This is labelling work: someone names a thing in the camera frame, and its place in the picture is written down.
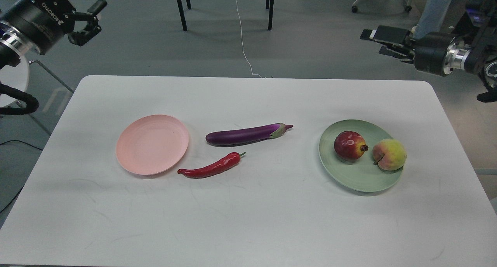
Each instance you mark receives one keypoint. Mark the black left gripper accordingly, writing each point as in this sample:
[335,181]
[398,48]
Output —
[45,22]

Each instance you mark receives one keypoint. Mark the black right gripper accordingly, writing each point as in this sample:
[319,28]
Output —
[430,51]

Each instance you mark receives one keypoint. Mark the yellow pink peach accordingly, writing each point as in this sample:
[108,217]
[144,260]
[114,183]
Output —
[389,154]

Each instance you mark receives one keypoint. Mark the red pomegranate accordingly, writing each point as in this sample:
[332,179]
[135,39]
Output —
[350,145]

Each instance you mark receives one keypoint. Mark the purple eggplant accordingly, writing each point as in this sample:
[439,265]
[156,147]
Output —
[247,135]

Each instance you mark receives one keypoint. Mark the red chili pepper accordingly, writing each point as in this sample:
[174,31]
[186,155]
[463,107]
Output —
[220,166]

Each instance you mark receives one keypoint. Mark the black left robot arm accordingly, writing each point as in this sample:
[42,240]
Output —
[14,45]

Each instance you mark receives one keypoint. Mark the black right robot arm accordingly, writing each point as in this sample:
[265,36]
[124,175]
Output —
[472,50]

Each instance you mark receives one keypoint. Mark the white office chair base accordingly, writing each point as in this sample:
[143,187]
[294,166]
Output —
[358,6]

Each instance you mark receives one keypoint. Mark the white round side table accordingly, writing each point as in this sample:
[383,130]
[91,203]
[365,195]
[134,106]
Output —
[16,77]

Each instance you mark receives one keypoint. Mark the black table leg left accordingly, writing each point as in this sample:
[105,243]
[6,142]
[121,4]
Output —
[181,13]

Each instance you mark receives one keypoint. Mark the black table leg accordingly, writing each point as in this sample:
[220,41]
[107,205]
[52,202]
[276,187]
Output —
[270,8]
[181,13]

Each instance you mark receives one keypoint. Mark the green plate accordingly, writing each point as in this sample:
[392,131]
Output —
[360,175]

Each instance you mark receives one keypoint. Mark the black table leg right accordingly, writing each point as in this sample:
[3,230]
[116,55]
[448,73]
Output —
[270,8]

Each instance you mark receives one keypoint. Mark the pink plate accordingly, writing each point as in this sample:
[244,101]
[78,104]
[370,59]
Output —
[152,144]

